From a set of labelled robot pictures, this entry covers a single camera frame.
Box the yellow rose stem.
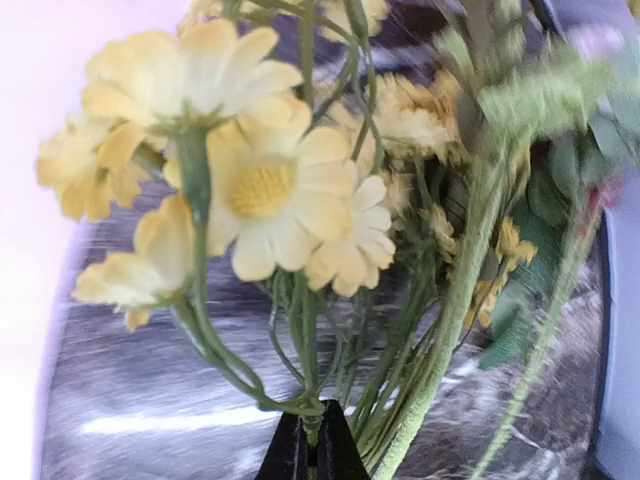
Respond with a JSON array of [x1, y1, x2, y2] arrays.
[[434, 0, 640, 480]]

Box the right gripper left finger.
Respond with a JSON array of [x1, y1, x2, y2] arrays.
[[259, 413, 308, 480]]

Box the small yellow filler flowers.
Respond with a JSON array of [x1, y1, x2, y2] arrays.
[[349, 69, 541, 480]]

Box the yellow daisy bunch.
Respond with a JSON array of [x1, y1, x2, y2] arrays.
[[36, 1, 461, 427]]

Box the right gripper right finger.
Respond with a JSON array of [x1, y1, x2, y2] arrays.
[[316, 399, 371, 480]]

